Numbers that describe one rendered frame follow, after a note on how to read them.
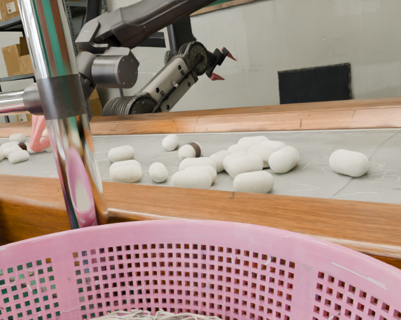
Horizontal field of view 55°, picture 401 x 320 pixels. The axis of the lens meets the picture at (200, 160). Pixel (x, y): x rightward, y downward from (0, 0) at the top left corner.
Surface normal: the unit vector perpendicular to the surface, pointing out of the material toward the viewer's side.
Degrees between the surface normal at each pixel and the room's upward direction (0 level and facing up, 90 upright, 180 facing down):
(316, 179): 0
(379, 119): 45
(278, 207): 0
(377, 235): 0
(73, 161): 90
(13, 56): 90
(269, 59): 90
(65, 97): 90
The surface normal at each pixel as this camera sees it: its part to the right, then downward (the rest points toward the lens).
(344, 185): -0.14, -0.96
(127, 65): 0.88, 0.11
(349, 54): -0.52, 0.27
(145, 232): -0.22, 0.00
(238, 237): -0.55, 0.00
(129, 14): -0.14, -0.51
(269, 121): -0.49, -0.49
